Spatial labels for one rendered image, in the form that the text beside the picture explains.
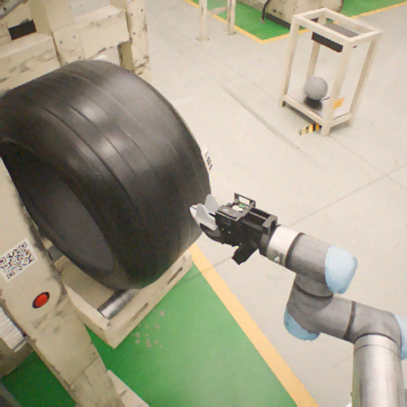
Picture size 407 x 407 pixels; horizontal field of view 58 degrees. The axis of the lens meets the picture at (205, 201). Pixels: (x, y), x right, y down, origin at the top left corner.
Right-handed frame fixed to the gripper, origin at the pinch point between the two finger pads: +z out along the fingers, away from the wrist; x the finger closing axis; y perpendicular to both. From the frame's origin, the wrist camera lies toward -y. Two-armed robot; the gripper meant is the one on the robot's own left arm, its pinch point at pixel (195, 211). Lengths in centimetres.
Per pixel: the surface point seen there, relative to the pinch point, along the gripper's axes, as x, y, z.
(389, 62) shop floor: -397, -117, 57
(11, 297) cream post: 37.0, -6.5, 22.3
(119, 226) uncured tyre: 16.3, 6.5, 5.6
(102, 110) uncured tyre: 5.4, 24.1, 16.0
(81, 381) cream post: 35, -61, 29
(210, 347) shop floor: -19, -121, 24
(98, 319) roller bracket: 24.8, -26.1, 16.3
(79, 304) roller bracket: 25.2, -25.2, 23.4
